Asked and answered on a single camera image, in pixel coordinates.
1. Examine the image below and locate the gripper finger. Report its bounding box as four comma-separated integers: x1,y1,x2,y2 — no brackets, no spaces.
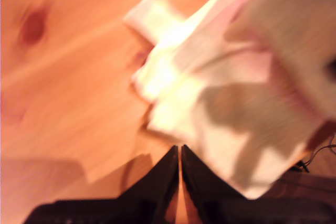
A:
327,60,336,82
117,145,180,224
181,144,249,224

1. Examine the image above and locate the white pink-striped tea towel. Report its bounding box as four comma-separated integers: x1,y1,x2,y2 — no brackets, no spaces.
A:
123,0,336,200

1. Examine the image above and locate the black security camera cable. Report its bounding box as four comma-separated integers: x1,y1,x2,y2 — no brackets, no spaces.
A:
290,134,336,174

